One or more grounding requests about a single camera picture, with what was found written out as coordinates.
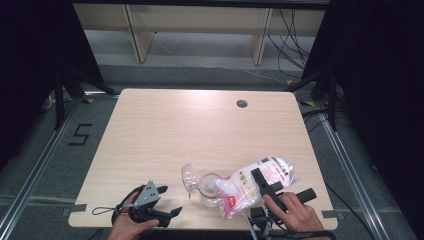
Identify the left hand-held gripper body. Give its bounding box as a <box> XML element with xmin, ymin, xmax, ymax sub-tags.
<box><xmin>128</xmin><ymin>180</ymin><xmax>172</xmax><ymax>229</ymax></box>

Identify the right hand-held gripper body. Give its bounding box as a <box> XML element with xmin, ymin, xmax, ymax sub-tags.
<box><xmin>249</xmin><ymin>187</ymin><xmax>318</xmax><ymax>236</ymax></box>

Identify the red and white sugar bag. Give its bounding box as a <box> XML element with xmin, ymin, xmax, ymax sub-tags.
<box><xmin>215</xmin><ymin>156</ymin><xmax>300</xmax><ymax>220</ymax></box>

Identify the clear glass jar with lid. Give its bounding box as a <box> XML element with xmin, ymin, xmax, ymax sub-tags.
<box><xmin>181</xmin><ymin>162</ymin><xmax>228</xmax><ymax>209</ymax></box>

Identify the person's right hand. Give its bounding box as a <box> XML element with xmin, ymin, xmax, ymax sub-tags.
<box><xmin>262</xmin><ymin>191</ymin><xmax>318</xmax><ymax>233</ymax></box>

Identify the person's left hand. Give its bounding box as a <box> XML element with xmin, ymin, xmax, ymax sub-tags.
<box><xmin>106</xmin><ymin>191</ymin><xmax>161</xmax><ymax>240</ymax></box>

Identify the grey tape strip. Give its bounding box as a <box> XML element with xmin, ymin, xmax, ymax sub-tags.
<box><xmin>61</xmin><ymin>203</ymin><xmax>88</xmax><ymax>218</ymax></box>
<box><xmin>321</xmin><ymin>209</ymin><xmax>344</xmax><ymax>220</ymax></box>

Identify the black metal stand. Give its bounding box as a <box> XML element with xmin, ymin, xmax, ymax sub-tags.
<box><xmin>53</xmin><ymin>66</ymin><xmax>120</xmax><ymax>131</ymax></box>
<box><xmin>285</xmin><ymin>69</ymin><xmax>338</xmax><ymax>132</ymax></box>

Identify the dark curtain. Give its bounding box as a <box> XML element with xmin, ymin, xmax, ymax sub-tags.
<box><xmin>301</xmin><ymin>0</ymin><xmax>424</xmax><ymax>234</ymax></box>
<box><xmin>0</xmin><ymin>0</ymin><xmax>105</xmax><ymax>171</ymax></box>

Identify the light wooden shelf unit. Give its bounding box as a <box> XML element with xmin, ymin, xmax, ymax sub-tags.
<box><xmin>73</xmin><ymin>3</ymin><xmax>327</xmax><ymax>67</ymax></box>

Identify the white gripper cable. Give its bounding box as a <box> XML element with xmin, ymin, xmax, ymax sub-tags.
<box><xmin>241</xmin><ymin>210</ymin><xmax>260</xmax><ymax>240</ymax></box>

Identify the grey lanyard cord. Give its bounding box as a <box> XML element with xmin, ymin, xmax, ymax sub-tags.
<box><xmin>91</xmin><ymin>206</ymin><xmax>118</xmax><ymax>216</ymax></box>

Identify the aluminium floor rail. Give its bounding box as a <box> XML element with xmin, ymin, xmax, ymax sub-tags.
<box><xmin>316</xmin><ymin>109</ymin><xmax>385</xmax><ymax>240</ymax></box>
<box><xmin>0</xmin><ymin>98</ymin><xmax>83</xmax><ymax>236</ymax></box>

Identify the black floor cable bundle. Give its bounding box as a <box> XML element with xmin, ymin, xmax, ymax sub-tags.
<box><xmin>301</xmin><ymin>107</ymin><xmax>353</xmax><ymax>134</ymax></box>

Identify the white floor cable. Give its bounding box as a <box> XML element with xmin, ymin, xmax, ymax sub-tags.
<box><xmin>153</xmin><ymin>31</ymin><xmax>288</xmax><ymax>85</ymax></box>

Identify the hanging black cable bundle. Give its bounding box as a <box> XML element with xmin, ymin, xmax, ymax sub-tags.
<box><xmin>267</xmin><ymin>8</ymin><xmax>312</xmax><ymax>79</ymax></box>

